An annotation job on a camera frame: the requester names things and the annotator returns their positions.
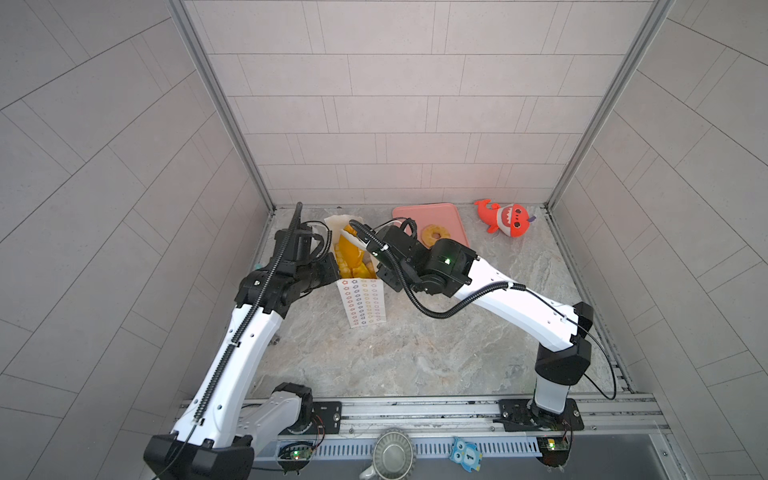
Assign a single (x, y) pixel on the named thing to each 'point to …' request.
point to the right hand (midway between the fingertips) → (387, 260)
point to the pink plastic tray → (445, 215)
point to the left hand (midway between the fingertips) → (346, 261)
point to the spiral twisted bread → (344, 268)
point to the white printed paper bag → (363, 297)
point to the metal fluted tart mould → (394, 454)
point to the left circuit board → (296, 453)
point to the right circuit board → (554, 450)
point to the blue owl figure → (466, 453)
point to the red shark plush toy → (512, 220)
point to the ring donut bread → (427, 234)
